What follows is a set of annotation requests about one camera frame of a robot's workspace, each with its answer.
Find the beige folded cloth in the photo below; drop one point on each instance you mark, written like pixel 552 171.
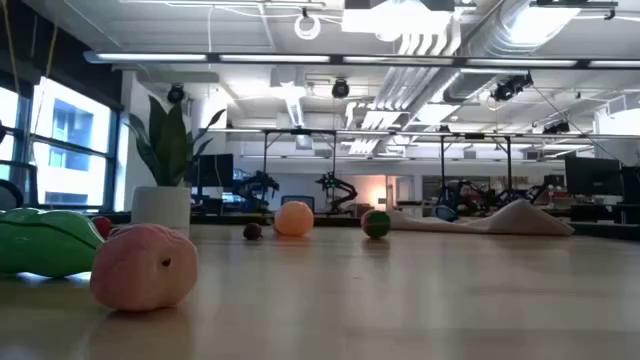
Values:
pixel 515 220

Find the black hanging camera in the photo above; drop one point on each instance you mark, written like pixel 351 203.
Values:
pixel 175 93
pixel 511 87
pixel 340 88
pixel 557 128

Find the black metal rig frame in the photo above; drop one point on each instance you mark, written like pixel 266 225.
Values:
pixel 300 132
pixel 475 135

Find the wide black computer monitor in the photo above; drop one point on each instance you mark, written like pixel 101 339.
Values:
pixel 592 176

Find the pink wrinkled toy produce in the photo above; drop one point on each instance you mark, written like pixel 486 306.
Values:
pixel 140 270

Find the snake plant in white pot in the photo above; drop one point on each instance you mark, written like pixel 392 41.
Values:
pixel 160 205

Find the long linear light fixture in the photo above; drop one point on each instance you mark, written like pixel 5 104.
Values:
pixel 150 57

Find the black chair armrest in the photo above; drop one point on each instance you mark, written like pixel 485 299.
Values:
pixel 34 182

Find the silver ventilation duct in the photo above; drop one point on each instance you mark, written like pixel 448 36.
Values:
pixel 500 35

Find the green toy pea pod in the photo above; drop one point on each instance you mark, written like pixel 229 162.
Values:
pixel 45 242

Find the blue and white round object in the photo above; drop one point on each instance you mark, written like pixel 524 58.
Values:
pixel 444 213

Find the dark red toy cherry pair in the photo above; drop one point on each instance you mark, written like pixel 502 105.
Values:
pixel 252 231

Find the small dark monitor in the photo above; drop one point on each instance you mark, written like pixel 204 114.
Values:
pixel 554 181

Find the orange toy peach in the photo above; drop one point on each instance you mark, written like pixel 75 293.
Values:
pixel 294 218

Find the bright red toy cherry pair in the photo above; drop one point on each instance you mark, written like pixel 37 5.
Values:
pixel 103 226

